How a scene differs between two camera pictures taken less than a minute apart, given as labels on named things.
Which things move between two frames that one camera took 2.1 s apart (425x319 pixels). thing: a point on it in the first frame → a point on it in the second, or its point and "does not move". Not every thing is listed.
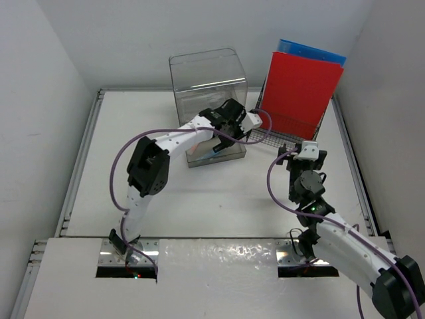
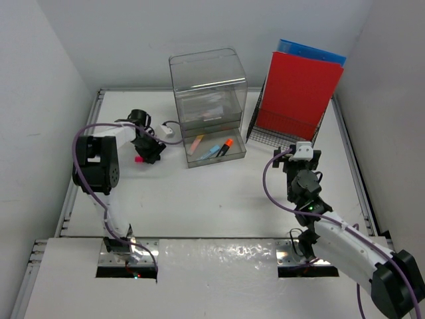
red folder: (296, 92) does not move
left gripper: (237, 123) → (149, 156)
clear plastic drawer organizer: (205, 80) does not move
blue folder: (290, 47) does not move
